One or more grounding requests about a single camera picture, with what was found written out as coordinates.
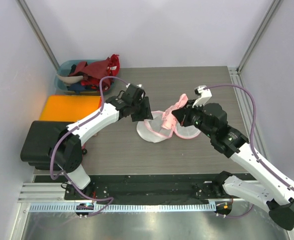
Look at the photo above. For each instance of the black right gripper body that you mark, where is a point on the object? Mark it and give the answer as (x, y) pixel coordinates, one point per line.
(194, 116)

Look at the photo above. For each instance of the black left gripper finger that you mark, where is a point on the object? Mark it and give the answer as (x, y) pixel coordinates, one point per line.
(146, 110)
(137, 117)

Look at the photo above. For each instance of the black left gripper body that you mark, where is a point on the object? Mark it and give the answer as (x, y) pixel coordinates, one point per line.
(134, 105)

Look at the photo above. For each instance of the pink bra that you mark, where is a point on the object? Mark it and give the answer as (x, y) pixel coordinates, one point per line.
(168, 120)

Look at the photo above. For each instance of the white mesh laundry bag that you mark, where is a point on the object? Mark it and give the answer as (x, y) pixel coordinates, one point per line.
(153, 131)

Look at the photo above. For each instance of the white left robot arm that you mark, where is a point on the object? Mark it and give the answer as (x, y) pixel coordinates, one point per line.
(67, 152)

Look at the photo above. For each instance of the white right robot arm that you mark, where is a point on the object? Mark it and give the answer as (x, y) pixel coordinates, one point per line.
(275, 195)

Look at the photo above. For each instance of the white cup bra in basket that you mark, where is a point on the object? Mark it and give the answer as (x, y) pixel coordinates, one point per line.
(69, 80)

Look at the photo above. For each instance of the teal plastic laundry basket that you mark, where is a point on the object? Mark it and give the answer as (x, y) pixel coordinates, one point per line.
(64, 70)

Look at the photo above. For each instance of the dark red garment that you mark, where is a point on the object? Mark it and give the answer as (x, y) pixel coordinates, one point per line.
(93, 72)

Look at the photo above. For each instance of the black case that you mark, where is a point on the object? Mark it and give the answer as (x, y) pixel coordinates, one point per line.
(37, 143)

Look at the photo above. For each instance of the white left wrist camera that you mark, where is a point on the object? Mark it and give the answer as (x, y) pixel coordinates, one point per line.
(134, 87)

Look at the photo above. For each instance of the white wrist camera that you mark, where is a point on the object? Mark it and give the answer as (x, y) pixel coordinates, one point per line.
(203, 94)
(134, 87)

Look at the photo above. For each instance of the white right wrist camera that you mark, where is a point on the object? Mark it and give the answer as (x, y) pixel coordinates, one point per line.
(203, 94)

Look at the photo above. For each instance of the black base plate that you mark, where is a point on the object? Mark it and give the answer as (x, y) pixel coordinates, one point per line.
(156, 189)

